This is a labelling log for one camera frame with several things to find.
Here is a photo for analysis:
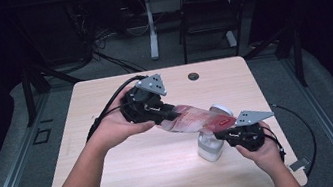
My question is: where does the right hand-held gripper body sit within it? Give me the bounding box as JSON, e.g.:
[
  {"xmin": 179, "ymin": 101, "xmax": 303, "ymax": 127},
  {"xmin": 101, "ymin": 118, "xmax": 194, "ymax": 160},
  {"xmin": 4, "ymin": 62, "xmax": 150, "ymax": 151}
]
[{"xmin": 221, "ymin": 105, "xmax": 280, "ymax": 156}]

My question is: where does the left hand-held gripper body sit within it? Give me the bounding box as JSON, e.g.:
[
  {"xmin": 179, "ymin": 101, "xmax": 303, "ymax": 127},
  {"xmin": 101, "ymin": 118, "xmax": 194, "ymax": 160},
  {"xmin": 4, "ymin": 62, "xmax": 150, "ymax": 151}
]
[{"xmin": 115, "ymin": 72, "xmax": 173, "ymax": 129}]

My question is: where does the white plastic container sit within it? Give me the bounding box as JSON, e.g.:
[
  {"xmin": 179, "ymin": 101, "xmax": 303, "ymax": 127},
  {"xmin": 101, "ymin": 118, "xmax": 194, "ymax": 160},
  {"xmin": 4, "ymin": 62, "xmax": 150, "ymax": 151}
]
[{"xmin": 190, "ymin": 101, "xmax": 241, "ymax": 165}]

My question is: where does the red and white refill pouch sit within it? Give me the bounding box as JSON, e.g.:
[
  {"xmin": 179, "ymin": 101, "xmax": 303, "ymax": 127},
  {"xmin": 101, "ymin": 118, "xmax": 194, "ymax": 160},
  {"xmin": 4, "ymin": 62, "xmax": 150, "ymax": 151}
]
[{"xmin": 158, "ymin": 96, "xmax": 239, "ymax": 142}]

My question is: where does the person's right hand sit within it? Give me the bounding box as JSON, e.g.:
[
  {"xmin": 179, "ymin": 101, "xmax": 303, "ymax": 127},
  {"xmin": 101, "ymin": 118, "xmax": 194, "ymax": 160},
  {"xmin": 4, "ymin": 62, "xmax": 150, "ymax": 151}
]
[{"xmin": 231, "ymin": 118, "xmax": 290, "ymax": 181}]

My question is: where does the person's left hand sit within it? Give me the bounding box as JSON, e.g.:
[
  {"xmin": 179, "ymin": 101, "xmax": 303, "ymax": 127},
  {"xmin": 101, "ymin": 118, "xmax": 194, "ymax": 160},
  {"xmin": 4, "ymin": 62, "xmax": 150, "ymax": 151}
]
[{"xmin": 82, "ymin": 87, "xmax": 160, "ymax": 154}]

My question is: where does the round table grommet hole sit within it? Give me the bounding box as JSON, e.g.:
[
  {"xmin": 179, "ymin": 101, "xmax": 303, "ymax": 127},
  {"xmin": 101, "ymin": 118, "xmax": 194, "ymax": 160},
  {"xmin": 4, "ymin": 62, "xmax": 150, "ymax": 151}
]
[{"xmin": 187, "ymin": 71, "xmax": 201, "ymax": 83}]

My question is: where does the grey tape strip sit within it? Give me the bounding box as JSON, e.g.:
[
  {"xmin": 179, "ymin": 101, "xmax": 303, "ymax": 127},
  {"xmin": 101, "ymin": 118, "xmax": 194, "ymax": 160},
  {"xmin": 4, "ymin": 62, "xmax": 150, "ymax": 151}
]
[{"xmin": 287, "ymin": 155, "xmax": 312, "ymax": 173}]

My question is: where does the white desk leg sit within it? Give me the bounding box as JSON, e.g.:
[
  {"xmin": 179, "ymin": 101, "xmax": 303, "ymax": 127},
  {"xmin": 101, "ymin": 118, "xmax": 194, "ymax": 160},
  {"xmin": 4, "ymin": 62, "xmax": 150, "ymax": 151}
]
[{"xmin": 142, "ymin": 0, "xmax": 162, "ymax": 61}]

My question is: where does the black metal stand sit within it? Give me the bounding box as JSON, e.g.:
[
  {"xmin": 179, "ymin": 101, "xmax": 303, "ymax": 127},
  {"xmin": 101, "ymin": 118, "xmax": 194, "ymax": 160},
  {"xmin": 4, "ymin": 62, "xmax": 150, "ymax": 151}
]
[
  {"xmin": 239, "ymin": 23, "xmax": 309, "ymax": 97},
  {"xmin": 17, "ymin": 58, "xmax": 88, "ymax": 129}
]

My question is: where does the white desk foot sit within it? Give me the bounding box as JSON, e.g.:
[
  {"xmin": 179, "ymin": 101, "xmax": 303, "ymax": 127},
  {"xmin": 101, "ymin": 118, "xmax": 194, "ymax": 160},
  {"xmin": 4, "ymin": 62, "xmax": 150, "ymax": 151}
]
[{"xmin": 224, "ymin": 29, "xmax": 238, "ymax": 48}]

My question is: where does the black folding chair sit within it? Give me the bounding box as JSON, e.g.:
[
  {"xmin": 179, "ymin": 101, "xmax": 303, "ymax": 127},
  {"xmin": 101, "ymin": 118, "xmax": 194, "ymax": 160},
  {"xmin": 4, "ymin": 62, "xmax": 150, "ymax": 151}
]
[{"xmin": 173, "ymin": 0, "xmax": 263, "ymax": 65}]

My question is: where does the grey box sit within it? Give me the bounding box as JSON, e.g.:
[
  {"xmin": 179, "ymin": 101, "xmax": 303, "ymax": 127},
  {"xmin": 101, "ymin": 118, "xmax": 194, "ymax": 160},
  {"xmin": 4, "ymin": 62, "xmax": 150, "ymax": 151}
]
[{"xmin": 149, "ymin": 0, "xmax": 186, "ymax": 16}]

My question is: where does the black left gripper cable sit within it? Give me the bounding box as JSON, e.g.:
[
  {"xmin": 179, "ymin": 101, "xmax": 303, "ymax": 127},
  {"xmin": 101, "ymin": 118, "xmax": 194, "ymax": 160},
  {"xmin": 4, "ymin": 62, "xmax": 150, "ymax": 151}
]
[{"xmin": 75, "ymin": 73, "xmax": 165, "ymax": 187}]

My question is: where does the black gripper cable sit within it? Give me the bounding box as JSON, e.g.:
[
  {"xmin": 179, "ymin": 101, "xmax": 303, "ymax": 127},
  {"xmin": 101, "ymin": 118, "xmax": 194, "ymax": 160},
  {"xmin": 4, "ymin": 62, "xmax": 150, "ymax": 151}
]
[
  {"xmin": 75, "ymin": 73, "xmax": 165, "ymax": 187},
  {"xmin": 257, "ymin": 97, "xmax": 323, "ymax": 185}
]

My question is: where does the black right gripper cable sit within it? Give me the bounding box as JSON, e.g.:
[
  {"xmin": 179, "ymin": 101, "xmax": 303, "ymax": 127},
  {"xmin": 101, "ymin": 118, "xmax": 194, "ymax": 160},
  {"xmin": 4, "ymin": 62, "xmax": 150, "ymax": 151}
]
[{"xmin": 257, "ymin": 97, "xmax": 323, "ymax": 185}]

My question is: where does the bundle of floor cables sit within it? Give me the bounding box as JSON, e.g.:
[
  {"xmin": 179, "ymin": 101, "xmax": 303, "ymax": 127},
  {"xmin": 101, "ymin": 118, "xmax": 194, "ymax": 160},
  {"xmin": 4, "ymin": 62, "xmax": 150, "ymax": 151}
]
[{"xmin": 65, "ymin": 0, "xmax": 149, "ymax": 83}]

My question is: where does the black floor outlet frame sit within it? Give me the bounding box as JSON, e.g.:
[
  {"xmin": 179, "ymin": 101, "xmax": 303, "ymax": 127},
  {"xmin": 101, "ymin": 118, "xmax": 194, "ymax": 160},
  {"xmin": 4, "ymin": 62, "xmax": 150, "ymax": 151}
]
[{"xmin": 31, "ymin": 126, "xmax": 55, "ymax": 146}]

